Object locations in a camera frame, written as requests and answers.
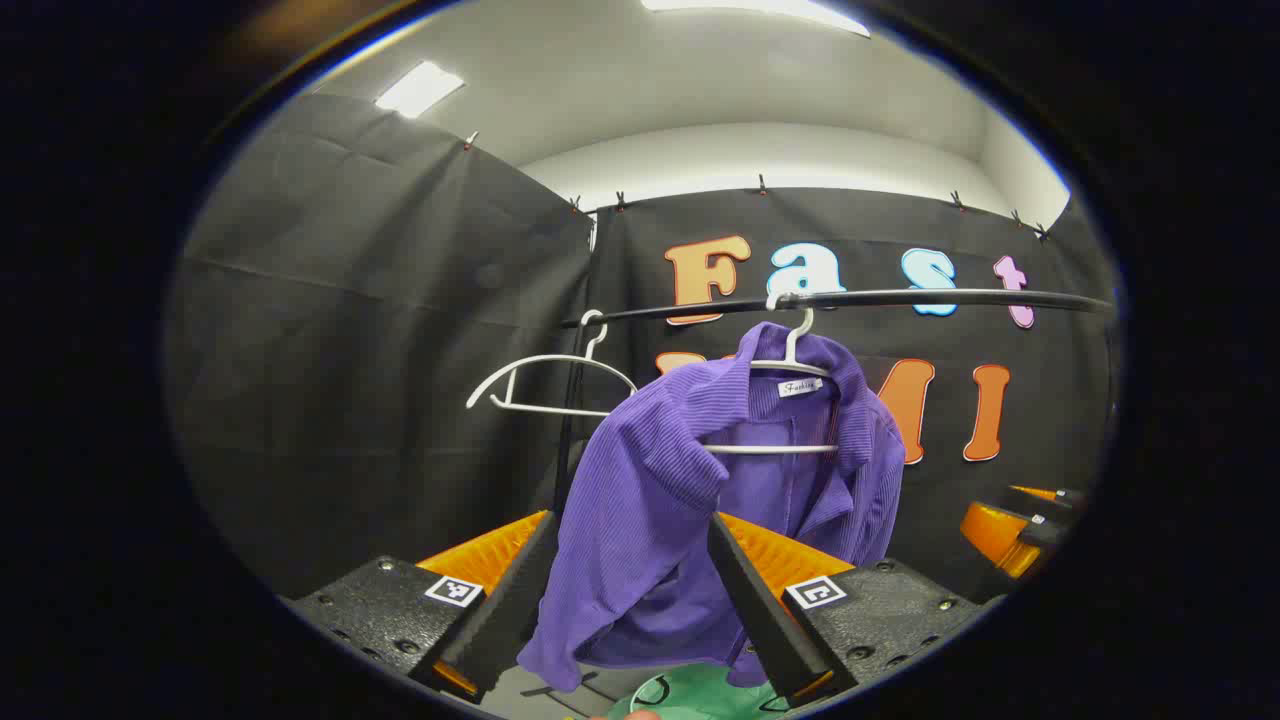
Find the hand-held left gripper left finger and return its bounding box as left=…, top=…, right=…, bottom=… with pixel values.
left=283, top=510, right=561, bottom=704

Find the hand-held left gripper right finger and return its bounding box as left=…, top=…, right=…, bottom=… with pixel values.
left=708, top=511, right=1006, bottom=709

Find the purple ribbed shirt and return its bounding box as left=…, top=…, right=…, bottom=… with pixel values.
left=517, top=322, right=906, bottom=693

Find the white plastic clothes hanger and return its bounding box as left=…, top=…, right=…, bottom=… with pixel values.
left=466, top=310, right=639, bottom=419
left=700, top=292, right=843, bottom=456

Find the black clothes rack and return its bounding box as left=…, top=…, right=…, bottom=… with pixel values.
left=552, top=288, right=1115, bottom=516

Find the rectangular ceiling light panel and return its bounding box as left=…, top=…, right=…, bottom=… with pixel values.
left=374, top=60, right=467, bottom=120
left=640, top=0, right=871, bottom=39

